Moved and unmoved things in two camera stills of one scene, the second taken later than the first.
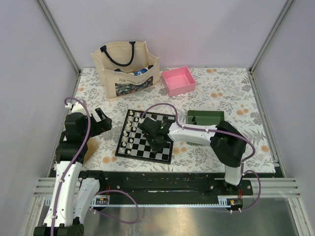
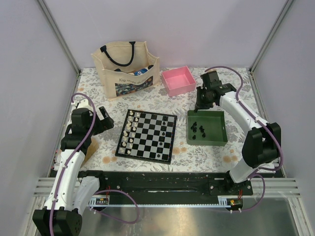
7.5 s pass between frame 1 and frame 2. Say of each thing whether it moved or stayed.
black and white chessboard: stayed
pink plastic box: stayed
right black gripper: moved
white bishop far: stayed
